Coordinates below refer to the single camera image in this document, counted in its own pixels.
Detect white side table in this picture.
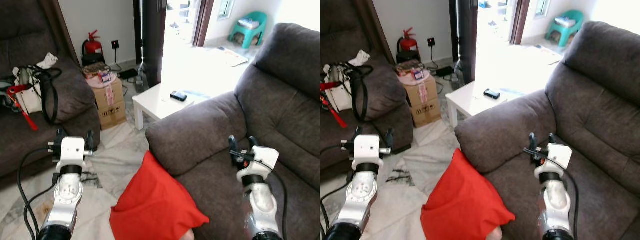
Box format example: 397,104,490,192
132,82,211,131
445,80,521,128

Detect teal plastic chair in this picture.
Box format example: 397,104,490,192
229,11,268,49
545,9,585,47

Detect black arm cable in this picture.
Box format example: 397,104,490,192
16,146,61,240
235,152,290,240
320,142,353,236
524,147,580,240

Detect white handbag black straps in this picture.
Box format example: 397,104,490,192
324,62,373,123
12,64,63,126

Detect dark grey armchair sofa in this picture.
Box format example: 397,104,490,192
0,0,101,178
320,0,415,171

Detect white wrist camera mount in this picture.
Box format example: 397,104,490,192
534,143,573,180
352,135,382,165
60,137,87,167
237,146,280,181

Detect brown door frame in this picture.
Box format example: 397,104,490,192
192,0,216,48
507,0,531,46

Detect brown cardboard box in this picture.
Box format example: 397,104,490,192
92,77,127,131
404,75,442,128

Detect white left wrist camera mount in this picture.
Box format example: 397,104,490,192
352,135,382,165
60,137,87,167

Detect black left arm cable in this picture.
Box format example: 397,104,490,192
320,142,353,236
16,146,61,240

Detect large dark grey sofa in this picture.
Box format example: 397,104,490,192
145,22,321,240
454,21,640,240

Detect white paper sheet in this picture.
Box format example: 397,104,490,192
215,47,249,67
527,45,562,65

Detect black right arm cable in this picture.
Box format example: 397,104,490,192
235,152,290,240
524,147,580,240

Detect red fire extinguisher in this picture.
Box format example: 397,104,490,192
397,27,421,63
81,30,105,66

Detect white crumpled cloth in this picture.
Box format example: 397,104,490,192
348,50,371,67
37,52,58,70

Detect brown patterned flat box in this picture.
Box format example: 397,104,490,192
397,60,426,77
82,64,112,80

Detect dark door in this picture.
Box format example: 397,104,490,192
134,0,166,86
449,0,479,83

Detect red pillow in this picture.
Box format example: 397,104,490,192
421,148,516,240
110,150,211,240

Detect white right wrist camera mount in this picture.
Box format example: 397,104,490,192
534,143,573,180
237,146,280,181

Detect pink plate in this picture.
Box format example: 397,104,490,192
89,75,120,88
402,72,432,86

